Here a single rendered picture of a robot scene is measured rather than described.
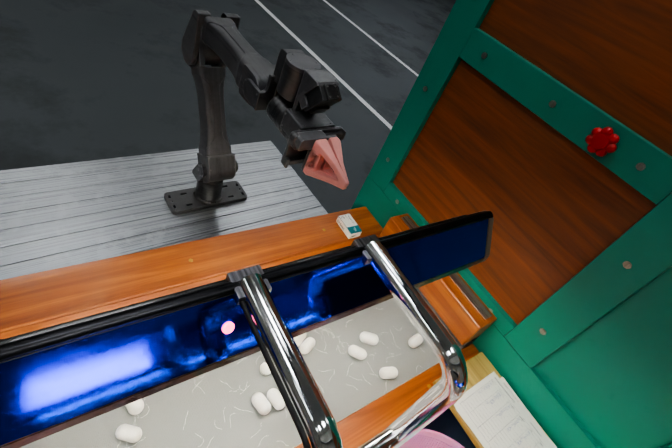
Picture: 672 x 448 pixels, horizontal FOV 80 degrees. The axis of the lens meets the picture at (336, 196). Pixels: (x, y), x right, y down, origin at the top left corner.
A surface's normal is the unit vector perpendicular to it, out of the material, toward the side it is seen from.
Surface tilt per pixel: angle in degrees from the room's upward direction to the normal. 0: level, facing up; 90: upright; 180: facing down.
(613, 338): 90
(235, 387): 0
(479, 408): 0
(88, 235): 0
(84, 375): 58
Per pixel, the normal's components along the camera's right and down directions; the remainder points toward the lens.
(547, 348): -0.80, 0.14
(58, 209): 0.33, -0.72
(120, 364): 0.60, 0.20
